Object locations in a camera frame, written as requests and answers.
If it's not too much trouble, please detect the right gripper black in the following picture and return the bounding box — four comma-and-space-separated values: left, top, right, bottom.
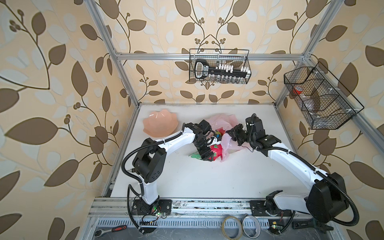
225, 123, 255, 146

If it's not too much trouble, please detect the pink plastic bag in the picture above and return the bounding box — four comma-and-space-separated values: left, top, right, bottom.
207, 114, 251, 162

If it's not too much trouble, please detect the red dragon fruit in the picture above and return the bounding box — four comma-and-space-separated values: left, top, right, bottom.
189, 144, 223, 162

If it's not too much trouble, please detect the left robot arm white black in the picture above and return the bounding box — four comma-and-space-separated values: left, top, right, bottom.
121, 120, 222, 216

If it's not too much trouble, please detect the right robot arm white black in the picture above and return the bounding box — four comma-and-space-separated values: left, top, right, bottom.
226, 114, 360, 227

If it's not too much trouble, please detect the pink fruit plate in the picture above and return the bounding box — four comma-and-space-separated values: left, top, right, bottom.
143, 109, 179, 138

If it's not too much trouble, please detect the black socket tool set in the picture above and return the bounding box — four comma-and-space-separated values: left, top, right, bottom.
192, 59, 251, 80

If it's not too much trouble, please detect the red capped plastic bottle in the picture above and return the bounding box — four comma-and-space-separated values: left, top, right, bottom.
292, 86, 307, 100

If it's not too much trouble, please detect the tape roll left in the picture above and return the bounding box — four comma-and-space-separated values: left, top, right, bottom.
221, 216, 243, 240

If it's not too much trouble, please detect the tape roll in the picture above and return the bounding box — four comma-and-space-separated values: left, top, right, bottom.
221, 216, 243, 240
242, 215, 261, 240

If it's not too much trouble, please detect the tape roll right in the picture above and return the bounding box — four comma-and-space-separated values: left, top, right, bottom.
242, 215, 261, 240

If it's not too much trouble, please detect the black adjustable wrench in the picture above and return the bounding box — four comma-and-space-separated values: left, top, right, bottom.
292, 219, 334, 234

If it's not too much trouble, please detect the black wire basket centre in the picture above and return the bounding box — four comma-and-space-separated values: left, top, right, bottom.
189, 48, 252, 85

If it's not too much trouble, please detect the black wire basket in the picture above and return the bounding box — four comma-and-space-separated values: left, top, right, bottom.
189, 48, 252, 85
284, 62, 364, 130

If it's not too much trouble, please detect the black wire basket right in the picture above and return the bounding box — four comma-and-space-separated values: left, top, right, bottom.
284, 62, 364, 130

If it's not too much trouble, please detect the aluminium frame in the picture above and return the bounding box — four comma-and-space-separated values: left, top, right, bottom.
84, 1, 384, 148

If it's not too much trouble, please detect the red handled ratchet wrench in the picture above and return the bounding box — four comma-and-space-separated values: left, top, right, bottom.
94, 225, 127, 238

